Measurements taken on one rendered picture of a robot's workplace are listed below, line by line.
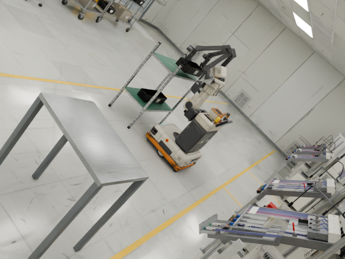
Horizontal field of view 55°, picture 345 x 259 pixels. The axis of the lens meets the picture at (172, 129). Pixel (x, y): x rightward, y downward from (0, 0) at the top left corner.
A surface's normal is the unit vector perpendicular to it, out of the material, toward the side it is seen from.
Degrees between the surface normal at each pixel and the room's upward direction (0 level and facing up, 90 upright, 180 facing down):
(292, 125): 90
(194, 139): 90
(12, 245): 0
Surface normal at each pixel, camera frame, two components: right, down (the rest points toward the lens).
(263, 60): -0.41, 0.04
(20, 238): 0.64, -0.70
